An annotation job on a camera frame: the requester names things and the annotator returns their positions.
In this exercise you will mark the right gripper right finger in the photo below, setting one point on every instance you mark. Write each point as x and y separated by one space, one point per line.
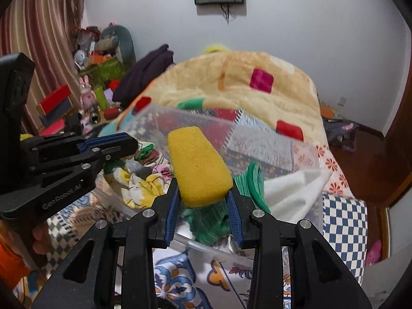
318 276

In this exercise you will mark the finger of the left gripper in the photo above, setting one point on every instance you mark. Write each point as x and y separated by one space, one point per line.
59 168
70 148

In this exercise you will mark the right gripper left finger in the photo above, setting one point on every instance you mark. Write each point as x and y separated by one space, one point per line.
86 277

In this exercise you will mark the floral scrunchie cloth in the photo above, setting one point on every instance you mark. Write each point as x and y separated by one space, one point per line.
140 178

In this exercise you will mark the yellow sponge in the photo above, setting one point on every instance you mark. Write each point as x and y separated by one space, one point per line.
202 175

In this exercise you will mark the clear plastic box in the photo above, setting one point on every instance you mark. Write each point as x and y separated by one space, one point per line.
239 138

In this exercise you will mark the green knitted cloth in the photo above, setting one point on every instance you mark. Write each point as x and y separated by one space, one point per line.
225 205

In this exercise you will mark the person's left hand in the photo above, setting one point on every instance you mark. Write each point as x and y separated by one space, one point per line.
42 241

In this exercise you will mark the pink bunny toy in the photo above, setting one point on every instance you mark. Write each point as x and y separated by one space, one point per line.
87 96

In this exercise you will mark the red cylinder can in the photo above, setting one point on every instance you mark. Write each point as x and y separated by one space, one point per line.
112 113

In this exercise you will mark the red box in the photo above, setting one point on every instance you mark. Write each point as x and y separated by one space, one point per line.
50 102

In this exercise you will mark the pink slipper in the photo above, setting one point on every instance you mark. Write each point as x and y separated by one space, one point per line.
374 253

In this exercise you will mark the green bottle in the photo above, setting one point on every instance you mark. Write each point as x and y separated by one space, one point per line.
100 97

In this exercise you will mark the white cloth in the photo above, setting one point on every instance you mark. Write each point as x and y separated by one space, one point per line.
290 197

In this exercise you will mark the green cardboard box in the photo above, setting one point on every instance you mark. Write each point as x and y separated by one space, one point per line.
109 70

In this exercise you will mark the patchwork patterned bedsheet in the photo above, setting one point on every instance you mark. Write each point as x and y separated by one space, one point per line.
210 271

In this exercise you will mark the dark purple garment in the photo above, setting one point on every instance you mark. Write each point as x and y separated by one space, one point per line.
136 80

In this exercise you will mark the green dinosaur plush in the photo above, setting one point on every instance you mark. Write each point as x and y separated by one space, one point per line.
117 39

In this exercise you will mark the striped pink curtain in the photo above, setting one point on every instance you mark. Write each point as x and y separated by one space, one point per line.
43 30

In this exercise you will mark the grey bag on floor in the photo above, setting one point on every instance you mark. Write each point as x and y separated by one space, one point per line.
340 132

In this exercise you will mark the beige fleece blanket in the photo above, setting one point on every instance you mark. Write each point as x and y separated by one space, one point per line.
264 86

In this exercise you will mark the wall power socket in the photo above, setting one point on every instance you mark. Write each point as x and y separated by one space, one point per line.
341 101

